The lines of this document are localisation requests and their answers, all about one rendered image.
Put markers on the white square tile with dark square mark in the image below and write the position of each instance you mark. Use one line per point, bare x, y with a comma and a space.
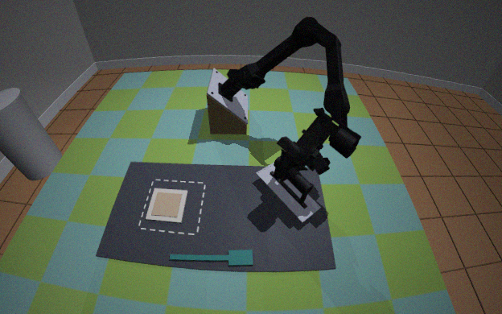
167, 205

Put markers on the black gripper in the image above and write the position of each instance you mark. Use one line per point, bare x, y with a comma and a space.
293, 153

